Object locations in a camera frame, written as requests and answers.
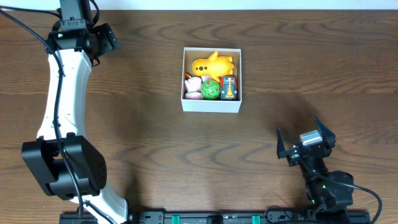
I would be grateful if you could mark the white cardboard box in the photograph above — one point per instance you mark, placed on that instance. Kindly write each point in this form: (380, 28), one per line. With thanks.
(217, 106)

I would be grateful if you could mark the pink pig toy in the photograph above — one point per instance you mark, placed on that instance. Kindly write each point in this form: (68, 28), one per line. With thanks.
(193, 87)

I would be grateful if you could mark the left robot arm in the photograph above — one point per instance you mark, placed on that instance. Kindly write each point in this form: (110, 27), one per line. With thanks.
(64, 163)

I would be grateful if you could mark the green number ball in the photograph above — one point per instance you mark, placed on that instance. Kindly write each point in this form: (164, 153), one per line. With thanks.
(210, 90)

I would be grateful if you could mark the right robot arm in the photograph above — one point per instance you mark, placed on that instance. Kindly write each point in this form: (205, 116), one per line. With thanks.
(329, 191)

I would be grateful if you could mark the red toy fire truck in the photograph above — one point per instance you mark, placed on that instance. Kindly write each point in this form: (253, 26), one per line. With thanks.
(229, 91)

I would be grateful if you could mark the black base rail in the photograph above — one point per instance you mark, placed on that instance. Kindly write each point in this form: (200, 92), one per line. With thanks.
(269, 216)

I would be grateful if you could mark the orange duck toy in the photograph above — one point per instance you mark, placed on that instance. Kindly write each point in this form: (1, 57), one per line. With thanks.
(214, 66)

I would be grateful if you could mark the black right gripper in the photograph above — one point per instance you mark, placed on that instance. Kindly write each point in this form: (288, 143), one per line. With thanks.
(293, 157)

